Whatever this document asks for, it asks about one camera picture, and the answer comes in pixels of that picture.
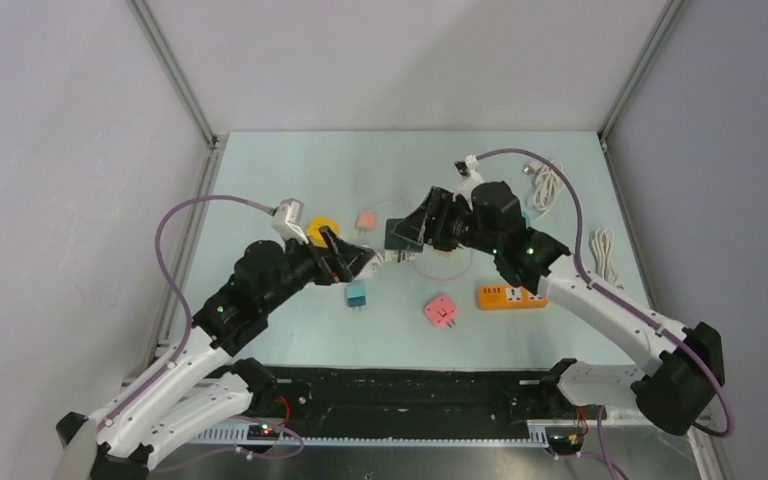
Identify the pink square plug adapter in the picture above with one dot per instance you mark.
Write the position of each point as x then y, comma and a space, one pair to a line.
441, 312

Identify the orange power strip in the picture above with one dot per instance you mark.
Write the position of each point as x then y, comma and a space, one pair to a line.
507, 298

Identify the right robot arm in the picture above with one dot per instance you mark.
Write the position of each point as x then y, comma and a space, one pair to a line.
683, 368

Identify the pink usb charger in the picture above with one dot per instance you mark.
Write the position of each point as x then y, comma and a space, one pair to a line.
366, 222

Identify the small teal plug adapter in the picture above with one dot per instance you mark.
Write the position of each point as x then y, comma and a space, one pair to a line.
355, 295

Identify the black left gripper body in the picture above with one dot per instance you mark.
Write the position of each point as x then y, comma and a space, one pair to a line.
326, 267

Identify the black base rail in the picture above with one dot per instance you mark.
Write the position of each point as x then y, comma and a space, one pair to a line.
346, 405

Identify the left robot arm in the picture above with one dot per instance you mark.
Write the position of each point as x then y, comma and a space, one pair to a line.
130, 436

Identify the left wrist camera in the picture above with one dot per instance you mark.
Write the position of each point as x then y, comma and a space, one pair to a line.
285, 220

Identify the white multicolour power strip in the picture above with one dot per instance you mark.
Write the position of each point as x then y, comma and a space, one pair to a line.
379, 258

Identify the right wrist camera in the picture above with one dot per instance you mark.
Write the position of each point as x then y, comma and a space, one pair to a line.
470, 176

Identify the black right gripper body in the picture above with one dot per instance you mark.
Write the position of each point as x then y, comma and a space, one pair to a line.
456, 223

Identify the beige cube socket adapter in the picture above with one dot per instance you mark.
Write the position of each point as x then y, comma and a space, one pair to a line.
446, 253

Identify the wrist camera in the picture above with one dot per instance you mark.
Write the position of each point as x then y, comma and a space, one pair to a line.
470, 176
285, 220

